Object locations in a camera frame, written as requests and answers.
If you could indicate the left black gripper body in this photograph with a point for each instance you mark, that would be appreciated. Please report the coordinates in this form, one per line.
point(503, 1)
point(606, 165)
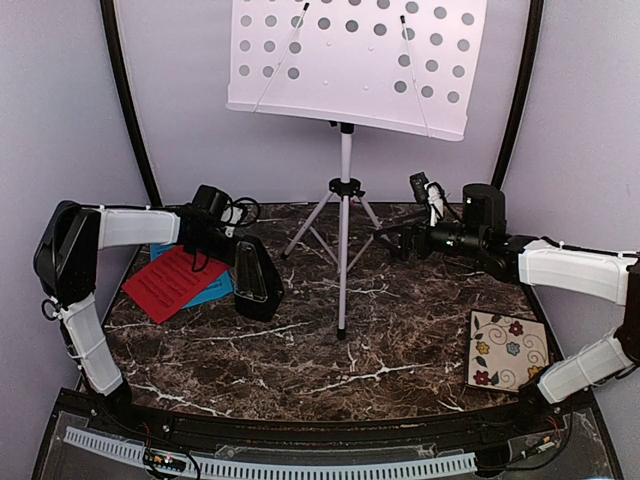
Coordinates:
point(213, 248)

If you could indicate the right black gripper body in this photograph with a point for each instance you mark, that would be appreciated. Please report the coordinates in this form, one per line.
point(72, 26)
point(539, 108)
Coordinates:
point(426, 244)

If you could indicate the red sheet music paper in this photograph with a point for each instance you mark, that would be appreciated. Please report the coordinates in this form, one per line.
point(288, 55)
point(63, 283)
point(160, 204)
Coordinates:
point(165, 285)

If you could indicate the black metronome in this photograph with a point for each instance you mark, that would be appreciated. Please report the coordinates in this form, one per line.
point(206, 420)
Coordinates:
point(258, 288)

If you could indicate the white music stand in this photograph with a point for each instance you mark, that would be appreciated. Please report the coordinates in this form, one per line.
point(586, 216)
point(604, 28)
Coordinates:
point(405, 66)

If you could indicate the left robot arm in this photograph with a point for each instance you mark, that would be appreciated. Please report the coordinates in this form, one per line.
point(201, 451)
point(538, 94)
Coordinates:
point(65, 262)

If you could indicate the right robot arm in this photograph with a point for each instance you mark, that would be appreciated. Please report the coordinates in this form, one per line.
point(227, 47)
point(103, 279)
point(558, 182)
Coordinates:
point(479, 232)

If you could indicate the floral ceramic tile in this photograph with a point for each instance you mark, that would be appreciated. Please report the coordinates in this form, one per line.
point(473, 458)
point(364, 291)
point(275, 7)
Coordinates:
point(504, 352)

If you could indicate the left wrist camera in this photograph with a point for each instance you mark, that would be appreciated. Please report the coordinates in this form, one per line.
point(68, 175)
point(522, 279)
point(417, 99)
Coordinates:
point(228, 214)

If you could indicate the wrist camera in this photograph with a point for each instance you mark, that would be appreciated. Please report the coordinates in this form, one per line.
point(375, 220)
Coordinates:
point(430, 195)
point(228, 214)

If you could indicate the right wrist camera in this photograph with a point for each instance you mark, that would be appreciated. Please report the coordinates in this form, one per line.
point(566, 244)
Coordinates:
point(430, 195)

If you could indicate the white slotted cable duct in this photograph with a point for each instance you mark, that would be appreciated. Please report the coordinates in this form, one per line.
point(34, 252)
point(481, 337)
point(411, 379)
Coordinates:
point(259, 463)

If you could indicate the left black frame post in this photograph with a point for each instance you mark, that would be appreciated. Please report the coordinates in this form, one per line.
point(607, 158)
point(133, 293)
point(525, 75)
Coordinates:
point(128, 109)

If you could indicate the black frame post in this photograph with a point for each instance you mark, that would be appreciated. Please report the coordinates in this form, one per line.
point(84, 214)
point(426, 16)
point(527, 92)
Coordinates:
point(521, 89)
point(128, 109)

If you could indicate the right black frame post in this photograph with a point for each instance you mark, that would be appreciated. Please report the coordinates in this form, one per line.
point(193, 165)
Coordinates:
point(521, 89)

